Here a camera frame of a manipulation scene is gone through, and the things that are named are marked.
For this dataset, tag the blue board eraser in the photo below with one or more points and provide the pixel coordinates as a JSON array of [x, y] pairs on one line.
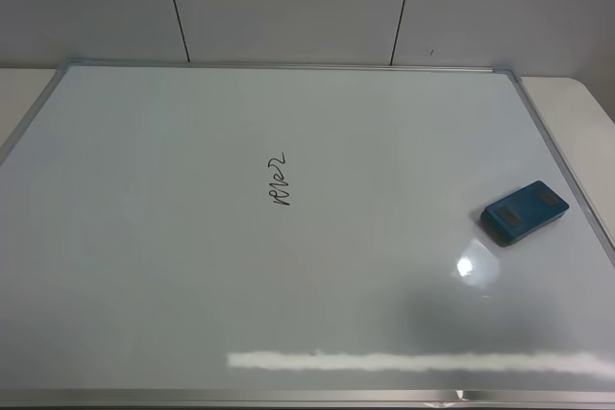
[[522, 212]]

